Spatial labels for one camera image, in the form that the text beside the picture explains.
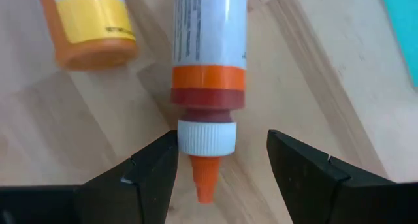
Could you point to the orange-tipped food coloring bottle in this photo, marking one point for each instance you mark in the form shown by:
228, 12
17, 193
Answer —
209, 38

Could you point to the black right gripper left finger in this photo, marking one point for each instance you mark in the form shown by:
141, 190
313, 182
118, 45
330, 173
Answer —
143, 191

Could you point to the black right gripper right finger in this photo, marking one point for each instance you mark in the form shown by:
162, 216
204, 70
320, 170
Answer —
313, 191

